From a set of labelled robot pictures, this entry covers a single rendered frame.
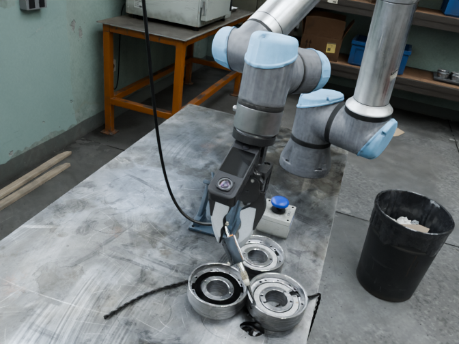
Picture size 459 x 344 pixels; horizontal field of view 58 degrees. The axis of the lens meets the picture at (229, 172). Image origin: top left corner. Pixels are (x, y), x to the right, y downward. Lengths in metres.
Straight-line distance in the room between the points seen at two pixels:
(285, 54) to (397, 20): 0.42
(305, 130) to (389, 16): 0.35
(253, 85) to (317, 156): 0.58
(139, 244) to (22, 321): 0.26
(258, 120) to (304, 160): 0.55
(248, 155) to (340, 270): 1.59
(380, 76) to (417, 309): 1.36
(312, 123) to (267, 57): 0.54
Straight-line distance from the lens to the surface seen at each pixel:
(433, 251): 1.96
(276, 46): 0.63
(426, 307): 2.21
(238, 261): 0.73
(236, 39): 0.79
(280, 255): 0.85
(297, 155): 1.18
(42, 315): 0.77
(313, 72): 0.71
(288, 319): 0.73
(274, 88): 0.64
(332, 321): 1.94
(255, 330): 0.74
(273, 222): 0.92
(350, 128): 1.09
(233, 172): 0.63
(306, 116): 1.15
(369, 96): 1.06
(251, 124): 0.65
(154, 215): 0.96
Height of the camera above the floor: 1.37
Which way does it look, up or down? 30 degrees down
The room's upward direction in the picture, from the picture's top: 8 degrees clockwise
